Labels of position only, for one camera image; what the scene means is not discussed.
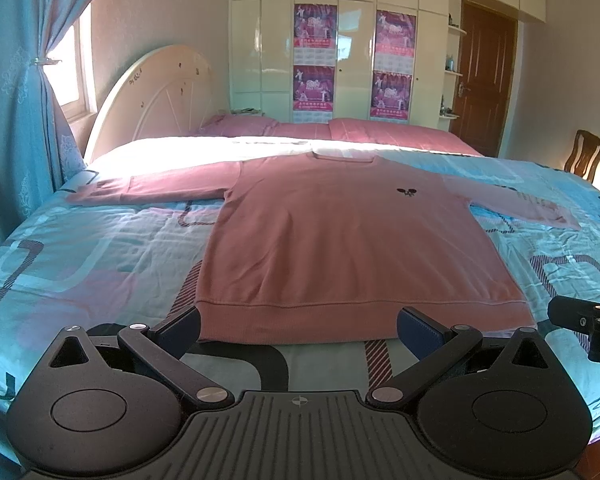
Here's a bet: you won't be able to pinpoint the pink long-sleeve sweater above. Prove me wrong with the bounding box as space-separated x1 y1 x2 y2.
72 153 578 344

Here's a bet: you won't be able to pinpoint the brown wooden chair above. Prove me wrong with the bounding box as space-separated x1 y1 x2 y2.
564 129 600 183

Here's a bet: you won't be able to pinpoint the white corner shelves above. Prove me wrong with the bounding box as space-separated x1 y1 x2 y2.
439 0 466 130

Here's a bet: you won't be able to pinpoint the blue window curtain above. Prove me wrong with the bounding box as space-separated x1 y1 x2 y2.
0 0 92 245

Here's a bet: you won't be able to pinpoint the pink folded blanket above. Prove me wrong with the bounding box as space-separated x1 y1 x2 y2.
262 118 481 157

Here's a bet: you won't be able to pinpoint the brown wooden door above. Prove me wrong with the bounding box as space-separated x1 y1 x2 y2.
451 1 517 157

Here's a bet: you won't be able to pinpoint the lower right pink poster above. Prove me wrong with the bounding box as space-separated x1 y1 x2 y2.
370 70 412 122

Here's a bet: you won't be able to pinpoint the pink poster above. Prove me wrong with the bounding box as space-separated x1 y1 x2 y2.
292 65 335 124
294 3 338 67
370 70 412 122
374 10 417 75

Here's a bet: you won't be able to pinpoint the pink pillow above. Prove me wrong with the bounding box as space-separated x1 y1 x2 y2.
194 114 278 138

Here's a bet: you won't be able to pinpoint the cream curved headboard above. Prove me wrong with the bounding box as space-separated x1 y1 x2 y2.
84 44 216 162

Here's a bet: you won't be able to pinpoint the upper right pink poster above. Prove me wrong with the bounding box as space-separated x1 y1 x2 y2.
374 10 417 75

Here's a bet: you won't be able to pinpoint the lower left pink poster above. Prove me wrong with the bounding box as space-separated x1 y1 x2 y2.
292 65 335 124

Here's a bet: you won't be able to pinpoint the upper left pink poster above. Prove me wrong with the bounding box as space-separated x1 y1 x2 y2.
294 3 338 67

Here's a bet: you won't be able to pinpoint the cream glossy wardrobe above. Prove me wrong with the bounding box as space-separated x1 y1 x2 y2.
230 0 546 128

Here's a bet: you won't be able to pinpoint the window with frame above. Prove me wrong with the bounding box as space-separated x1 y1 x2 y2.
44 6 96 122

